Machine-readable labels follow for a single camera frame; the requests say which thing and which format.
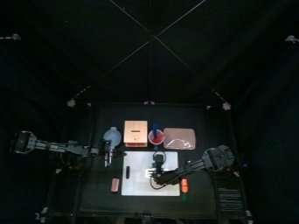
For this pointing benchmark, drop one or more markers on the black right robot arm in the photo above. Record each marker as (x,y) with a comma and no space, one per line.
(194,166)

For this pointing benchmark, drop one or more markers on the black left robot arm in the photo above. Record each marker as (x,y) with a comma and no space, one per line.
(51,145)

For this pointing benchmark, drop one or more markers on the pink square plate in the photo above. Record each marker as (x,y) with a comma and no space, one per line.
(180,138)

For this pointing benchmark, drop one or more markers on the white cutting board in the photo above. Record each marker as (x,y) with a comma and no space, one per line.
(137,186)

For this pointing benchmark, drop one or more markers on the small blue block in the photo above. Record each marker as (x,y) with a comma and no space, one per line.
(156,147)

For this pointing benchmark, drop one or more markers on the light blue bowl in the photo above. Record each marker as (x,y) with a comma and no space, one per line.
(113,136)

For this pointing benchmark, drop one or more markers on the red plastic cup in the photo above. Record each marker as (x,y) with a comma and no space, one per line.
(154,140)

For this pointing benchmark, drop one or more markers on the wooden box with red drawer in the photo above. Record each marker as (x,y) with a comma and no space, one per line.
(136,132)

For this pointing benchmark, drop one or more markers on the green toy carrot top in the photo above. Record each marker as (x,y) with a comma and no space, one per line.
(185,197)

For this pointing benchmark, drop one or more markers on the white text label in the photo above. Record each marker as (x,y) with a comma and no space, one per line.
(230,199)

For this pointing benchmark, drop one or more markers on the silver frame clamp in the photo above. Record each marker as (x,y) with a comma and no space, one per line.
(292,38)
(226,106)
(15,37)
(71,102)

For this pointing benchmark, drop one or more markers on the vertical frame pole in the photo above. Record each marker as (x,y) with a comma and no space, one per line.
(150,70)

